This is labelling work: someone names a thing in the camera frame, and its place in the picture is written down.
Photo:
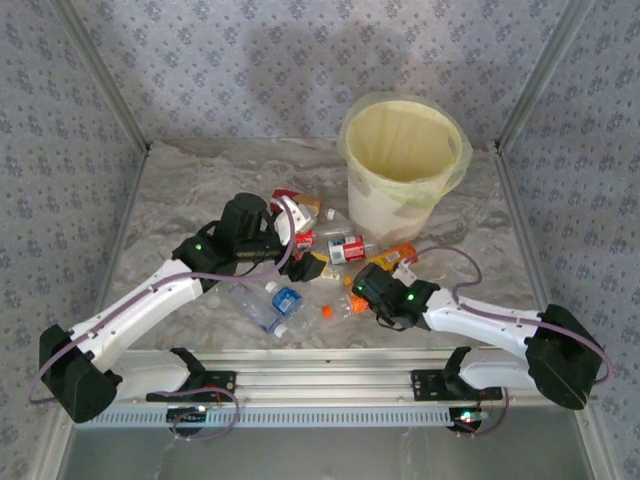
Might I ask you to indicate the orange label orange cap bottle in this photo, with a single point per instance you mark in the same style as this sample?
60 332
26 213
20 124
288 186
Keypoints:
357 303

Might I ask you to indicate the white dotted label bottle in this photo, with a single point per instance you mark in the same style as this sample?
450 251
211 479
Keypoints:
332 274

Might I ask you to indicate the clear bottle red label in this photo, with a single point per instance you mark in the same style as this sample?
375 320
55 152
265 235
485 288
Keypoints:
305 241

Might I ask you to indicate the orange juice bottle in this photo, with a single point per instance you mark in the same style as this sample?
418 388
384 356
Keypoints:
395 254

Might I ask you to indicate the red white label bottle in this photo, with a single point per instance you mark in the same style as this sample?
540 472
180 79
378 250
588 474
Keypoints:
347 250

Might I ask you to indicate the crushed clear water bottle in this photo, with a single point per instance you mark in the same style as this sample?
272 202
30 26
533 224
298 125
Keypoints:
252 307

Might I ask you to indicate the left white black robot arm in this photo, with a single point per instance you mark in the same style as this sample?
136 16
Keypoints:
135 305

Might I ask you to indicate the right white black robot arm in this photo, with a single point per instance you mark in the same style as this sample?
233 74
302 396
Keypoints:
480 315

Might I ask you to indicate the cream plastic bin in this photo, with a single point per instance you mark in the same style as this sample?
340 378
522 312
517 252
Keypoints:
380 215

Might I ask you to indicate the yellow-green plastic bin liner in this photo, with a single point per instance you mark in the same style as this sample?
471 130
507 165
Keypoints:
400 145

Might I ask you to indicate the black controller board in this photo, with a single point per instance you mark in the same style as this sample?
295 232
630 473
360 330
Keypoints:
182 415
457 417

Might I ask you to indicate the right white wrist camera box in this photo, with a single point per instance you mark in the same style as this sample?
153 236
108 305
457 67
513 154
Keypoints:
404 270

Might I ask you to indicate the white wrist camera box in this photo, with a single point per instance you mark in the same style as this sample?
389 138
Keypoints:
404 270
297 220

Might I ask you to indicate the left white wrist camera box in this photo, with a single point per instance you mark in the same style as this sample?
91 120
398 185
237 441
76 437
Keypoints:
297 220

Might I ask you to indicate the wide aluminium mounting rail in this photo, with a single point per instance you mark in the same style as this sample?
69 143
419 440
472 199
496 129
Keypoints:
325 375

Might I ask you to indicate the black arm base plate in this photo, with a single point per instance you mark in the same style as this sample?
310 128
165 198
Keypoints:
222 382
425 382

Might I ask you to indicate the aluminium side rail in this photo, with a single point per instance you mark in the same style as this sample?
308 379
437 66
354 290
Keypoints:
125 220
510 180

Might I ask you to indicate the aluminium corner post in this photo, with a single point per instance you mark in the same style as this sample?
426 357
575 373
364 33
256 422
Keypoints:
541 75
105 75

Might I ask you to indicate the aluminium frame leg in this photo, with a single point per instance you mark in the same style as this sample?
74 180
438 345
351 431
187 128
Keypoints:
52 450
597 445

